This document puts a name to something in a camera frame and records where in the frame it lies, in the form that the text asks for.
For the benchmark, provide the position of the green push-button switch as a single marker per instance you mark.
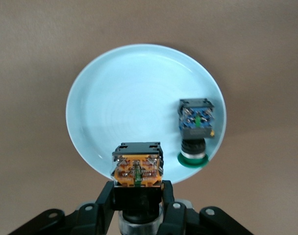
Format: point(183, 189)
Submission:
point(196, 122)

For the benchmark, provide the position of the orange push-button switch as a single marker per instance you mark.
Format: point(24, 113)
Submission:
point(136, 171)

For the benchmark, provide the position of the light blue round plate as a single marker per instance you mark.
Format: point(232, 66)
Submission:
point(129, 102)

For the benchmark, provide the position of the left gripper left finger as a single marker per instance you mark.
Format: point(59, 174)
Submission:
point(90, 220)

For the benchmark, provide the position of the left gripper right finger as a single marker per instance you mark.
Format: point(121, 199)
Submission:
point(183, 220)

